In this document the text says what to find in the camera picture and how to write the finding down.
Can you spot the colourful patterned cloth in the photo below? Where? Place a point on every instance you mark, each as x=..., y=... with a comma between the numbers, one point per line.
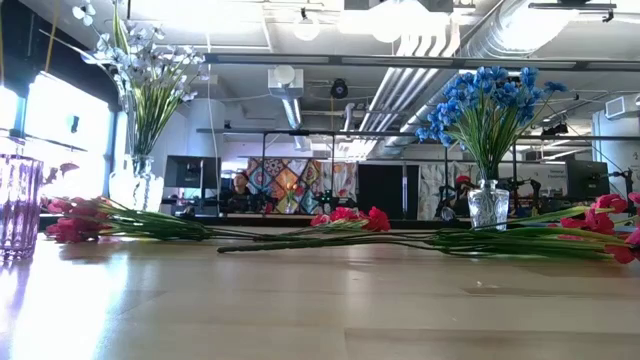
x=287, y=185

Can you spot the black partition panel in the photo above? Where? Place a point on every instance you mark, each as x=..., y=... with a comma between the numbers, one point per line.
x=387, y=192

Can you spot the white artificial flower bunch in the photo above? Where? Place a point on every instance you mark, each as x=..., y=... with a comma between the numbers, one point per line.
x=172, y=54
x=120, y=57

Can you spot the white ceiling unit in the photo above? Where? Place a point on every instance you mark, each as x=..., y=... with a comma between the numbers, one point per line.
x=285, y=82

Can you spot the clear glass vase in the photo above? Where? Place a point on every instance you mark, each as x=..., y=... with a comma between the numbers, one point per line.
x=136, y=190
x=487, y=205

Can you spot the black overhead frame beam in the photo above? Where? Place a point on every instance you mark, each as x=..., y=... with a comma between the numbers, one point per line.
x=400, y=61

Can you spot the black computer monitor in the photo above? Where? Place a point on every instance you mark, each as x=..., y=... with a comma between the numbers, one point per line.
x=192, y=171
x=585, y=180

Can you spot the red artificial flower bunch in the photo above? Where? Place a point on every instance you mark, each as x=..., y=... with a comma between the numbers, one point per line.
x=75, y=225
x=597, y=222
x=375, y=220

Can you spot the blue artificial flower bunch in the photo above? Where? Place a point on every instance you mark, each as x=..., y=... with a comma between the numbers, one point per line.
x=492, y=82
x=452, y=107
x=525, y=95

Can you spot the purple glass vase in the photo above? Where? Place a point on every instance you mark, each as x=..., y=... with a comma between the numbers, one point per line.
x=20, y=210

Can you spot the round white pendant lamp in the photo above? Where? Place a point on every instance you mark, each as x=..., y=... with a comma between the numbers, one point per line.
x=306, y=27

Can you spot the black overhead camera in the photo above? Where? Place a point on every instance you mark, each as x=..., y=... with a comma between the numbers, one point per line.
x=339, y=88

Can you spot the silver ventilation duct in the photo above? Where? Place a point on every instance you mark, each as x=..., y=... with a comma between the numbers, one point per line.
x=500, y=30

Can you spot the person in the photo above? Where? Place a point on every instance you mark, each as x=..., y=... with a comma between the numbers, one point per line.
x=462, y=192
x=241, y=189

